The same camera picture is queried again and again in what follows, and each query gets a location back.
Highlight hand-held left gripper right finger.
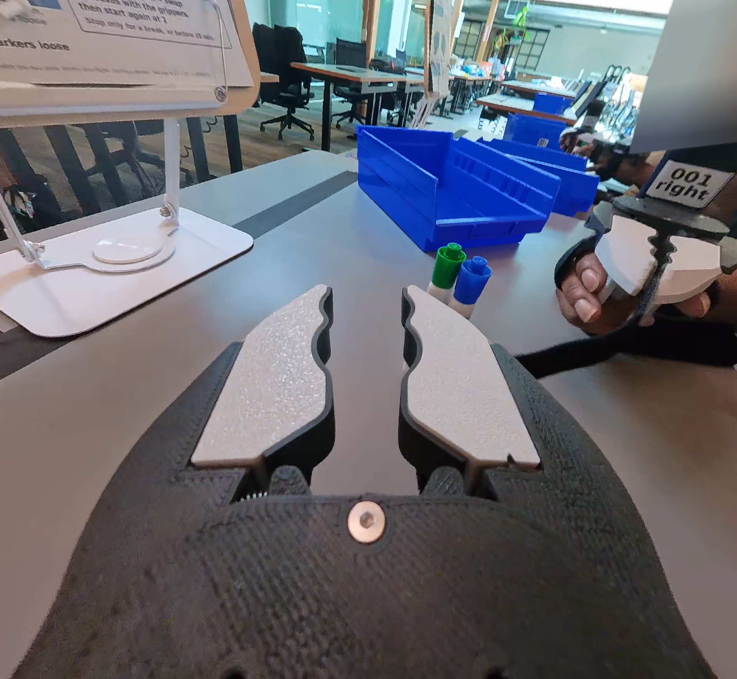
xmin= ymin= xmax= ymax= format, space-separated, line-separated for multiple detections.
xmin=397 ymin=285 xmax=542 ymax=491

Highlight white printed sign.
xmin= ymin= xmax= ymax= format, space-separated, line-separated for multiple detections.
xmin=0 ymin=0 xmax=261 ymax=130

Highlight wooden desk black legs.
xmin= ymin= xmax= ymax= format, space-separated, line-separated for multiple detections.
xmin=0 ymin=114 xmax=245 ymax=230
xmin=289 ymin=61 xmax=428 ymax=153

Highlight blue dry-erase marker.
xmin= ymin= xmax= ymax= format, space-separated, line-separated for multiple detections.
xmin=451 ymin=255 xmax=494 ymax=321

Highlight green dry-erase marker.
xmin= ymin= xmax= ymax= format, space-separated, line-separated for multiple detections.
xmin=426 ymin=242 xmax=468 ymax=306

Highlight person's right hand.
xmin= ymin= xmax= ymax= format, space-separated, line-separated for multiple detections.
xmin=556 ymin=252 xmax=715 ymax=338

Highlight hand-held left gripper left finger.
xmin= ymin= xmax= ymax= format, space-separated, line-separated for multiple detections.
xmin=190 ymin=284 xmax=337 ymax=484

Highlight black fabric strap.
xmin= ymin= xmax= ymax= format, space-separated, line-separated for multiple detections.
xmin=514 ymin=232 xmax=737 ymax=381

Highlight black office chair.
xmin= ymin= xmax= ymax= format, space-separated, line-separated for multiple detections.
xmin=252 ymin=22 xmax=316 ymax=142
xmin=332 ymin=38 xmax=370 ymax=128

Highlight white stand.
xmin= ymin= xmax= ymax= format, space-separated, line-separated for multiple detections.
xmin=0 ymin=117 xmax=254 ymax=339

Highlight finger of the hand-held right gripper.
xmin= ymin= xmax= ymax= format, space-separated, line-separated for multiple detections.
xmin=655 ymin=235 xmax=724 ymax=306
xmin=593 ymin=214 xmax=662 ymax=298

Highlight hanging cardboard sign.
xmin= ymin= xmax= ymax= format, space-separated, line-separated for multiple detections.
xmin=425 ymin=0 xmax=457 ymax=99

